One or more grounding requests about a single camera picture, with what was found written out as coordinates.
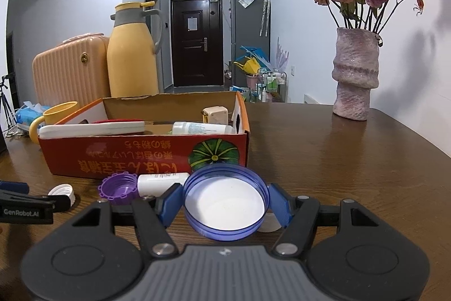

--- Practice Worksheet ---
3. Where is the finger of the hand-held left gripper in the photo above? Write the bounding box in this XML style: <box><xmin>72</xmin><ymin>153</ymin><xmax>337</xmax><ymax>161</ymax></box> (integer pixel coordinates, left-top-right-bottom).
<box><xmin>0</xmin><ymin>181</ymin><xmax>29</xmax><ymax>194</ymax></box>
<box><xmin>0</xmin><ymin>191</ymin><xmax>71</xmax><ymax>212</ymax></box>

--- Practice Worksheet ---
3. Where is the blue tissue pack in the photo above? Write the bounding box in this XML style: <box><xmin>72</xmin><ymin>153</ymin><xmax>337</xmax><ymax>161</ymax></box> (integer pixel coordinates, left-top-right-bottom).
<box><xmin>15</xmin><ymin>101</ymin><xmax>52</xmax><ymax>127</ymax></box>

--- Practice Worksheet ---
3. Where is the yellow mug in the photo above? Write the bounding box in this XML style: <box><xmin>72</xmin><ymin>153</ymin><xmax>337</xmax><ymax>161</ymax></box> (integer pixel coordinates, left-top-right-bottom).
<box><xmin>29</xmin><ymin>101</ymin><xmax>79</xmax><ymax>145</ymax></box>

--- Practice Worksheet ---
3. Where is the pink textured vase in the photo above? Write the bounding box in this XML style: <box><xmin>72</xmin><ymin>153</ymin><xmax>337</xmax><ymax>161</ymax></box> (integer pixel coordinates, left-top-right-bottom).
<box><xmin>332</xmin><ymin>28</ymin><xmax>382</xmax><ymax>121</ymax></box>

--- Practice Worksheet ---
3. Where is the blue plastic dustpan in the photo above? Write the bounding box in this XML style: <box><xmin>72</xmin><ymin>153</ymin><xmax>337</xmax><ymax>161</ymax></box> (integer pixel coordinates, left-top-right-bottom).
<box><xmin>240</xmin><ymin>45</ymin><xmax>272</xmax><ymax>69</ymax></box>

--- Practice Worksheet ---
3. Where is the white spray bottle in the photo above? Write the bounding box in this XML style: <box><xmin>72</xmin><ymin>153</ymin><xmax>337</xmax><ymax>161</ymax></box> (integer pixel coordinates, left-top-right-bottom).
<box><xmin>137</xmin><ymin>172</ymin><xmax>191</xmax><ymax>197</ymax></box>

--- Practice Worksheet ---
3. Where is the metal trolley cart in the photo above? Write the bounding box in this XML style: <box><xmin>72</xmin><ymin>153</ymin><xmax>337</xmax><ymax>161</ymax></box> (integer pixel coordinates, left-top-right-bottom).
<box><xmin>257</xmin><ymin>68</ymin><xmax>288</xmax><ymax>103</ymax></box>

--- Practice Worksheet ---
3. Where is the yellow thermos jug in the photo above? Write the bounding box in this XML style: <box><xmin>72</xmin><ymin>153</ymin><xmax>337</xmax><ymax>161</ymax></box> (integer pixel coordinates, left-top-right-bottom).
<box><xmin>107</xmin><ymin>1</ymin><xmax>163</xmax><ymax>98</ymax></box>

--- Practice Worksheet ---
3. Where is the white ribbed cap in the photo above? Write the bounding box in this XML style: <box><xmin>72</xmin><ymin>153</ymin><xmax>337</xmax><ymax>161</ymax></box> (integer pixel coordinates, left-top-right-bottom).
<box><xmin>47</xmin><ymin>184</ymin><xmax>76</xmax><ymax>207</ymax></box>

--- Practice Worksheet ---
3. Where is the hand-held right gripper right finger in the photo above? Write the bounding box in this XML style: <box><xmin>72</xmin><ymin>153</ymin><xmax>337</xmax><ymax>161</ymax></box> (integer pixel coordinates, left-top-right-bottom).
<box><xmin>268</xmin><ymin>183</ymin><xmax>388</xmax><ymax>257</ymax></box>

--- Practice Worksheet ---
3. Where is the peach ribbed suitcase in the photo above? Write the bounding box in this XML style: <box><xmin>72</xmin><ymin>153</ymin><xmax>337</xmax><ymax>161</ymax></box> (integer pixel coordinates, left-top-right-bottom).
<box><xmin>32</xmin><ymin>34</ymin><xmax>110</xmax><ymax>107</ymax></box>

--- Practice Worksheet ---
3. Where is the beige square gadget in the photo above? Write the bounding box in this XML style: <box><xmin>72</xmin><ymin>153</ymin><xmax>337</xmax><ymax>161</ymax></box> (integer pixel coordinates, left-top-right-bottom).
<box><xmin>202</xmin><ymin>106</ymin><xmax>228</xmax><ymax>125</ymax></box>

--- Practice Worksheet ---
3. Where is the blue round lid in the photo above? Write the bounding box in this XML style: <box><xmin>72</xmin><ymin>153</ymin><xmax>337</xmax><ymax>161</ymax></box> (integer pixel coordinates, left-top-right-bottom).
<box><xmin>182</xmin><ymin>165</ymin><xmax>270</xmax><ymax>241</ymax></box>

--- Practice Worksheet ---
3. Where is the purple ribbed cap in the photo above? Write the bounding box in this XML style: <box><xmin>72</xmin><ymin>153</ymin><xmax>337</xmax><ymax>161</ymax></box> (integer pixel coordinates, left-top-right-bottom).
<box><xmin>98</xmin><ymin>173</ymin><xmax>139</xmax><ymax>206</ymax></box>

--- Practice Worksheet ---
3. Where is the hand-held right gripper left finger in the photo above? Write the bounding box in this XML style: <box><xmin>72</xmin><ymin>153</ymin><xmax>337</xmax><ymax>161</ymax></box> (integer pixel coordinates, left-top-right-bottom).
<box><xmin>65</xmin><ymin>183</ymin><xmax>183</xmax><ymax>257</ymax></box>

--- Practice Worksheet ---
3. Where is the black tripod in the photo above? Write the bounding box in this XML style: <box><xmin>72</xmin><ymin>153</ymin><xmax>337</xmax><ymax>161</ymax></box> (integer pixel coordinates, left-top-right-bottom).
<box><xmin>0</xmin><ymin>73</ymin><xmax>16</xmax><ymax>132</ymax></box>

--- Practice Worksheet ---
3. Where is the grey refrigerator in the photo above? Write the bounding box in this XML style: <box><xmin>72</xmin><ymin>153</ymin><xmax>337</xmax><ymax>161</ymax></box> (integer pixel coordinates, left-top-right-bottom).
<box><xmin>231</xmin><ymin>0</ymin><xmax>271</xmax><ymax>90</ymax></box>

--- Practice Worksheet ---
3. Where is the orange cardboard box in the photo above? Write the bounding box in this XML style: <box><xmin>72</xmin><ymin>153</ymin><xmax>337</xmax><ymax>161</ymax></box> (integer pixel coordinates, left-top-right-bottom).
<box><xmin>38</xmin><ymin>91</ymin><xmax>251</xmax><ymax>181</ymax></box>

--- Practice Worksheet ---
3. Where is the dark brown entrance door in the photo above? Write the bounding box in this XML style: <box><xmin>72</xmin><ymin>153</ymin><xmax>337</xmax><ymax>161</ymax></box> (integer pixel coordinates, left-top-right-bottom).
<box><xmin>170</xmin><ymin>0</ymin><xmax>223</xmax><ymax>87</ymax></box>

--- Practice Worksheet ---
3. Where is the yellow watering can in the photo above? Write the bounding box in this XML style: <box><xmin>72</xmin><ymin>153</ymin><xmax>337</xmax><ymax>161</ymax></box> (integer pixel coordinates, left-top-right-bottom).
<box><xmin>234</xmin><ymin>58</ymin><xmax>259</xmax><ymax>75</ymax></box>

